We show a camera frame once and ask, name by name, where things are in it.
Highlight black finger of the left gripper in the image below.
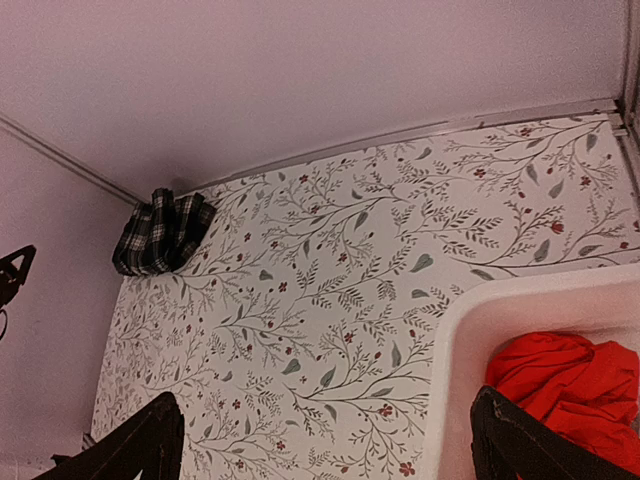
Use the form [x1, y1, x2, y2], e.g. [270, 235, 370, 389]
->
[1, 245, 36, 303]

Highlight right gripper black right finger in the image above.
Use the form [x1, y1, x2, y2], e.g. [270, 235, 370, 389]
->
[470, 386, 639, 479]

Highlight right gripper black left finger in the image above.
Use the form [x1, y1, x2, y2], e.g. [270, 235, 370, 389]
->
[38, 392, 185, 480]

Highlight red garment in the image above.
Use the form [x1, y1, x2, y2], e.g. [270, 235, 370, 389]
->
[485, 332, 639, 475]

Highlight black white plaid skirt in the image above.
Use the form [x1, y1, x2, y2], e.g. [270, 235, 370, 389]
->
[112, 188, 216, 277]

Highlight white plastic laundry bin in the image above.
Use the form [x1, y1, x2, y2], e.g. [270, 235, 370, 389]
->
[417, 264, 639, 479]

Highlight floral patterned table cloth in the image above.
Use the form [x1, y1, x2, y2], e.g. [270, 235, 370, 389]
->
[91, 113, 639, 479]

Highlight rear aluminium table rail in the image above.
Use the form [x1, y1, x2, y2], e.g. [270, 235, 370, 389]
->
[178, 99, 625, 194]

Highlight right aluminium frame post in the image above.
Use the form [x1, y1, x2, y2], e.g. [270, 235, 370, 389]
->
[618, 0, 639, 126]

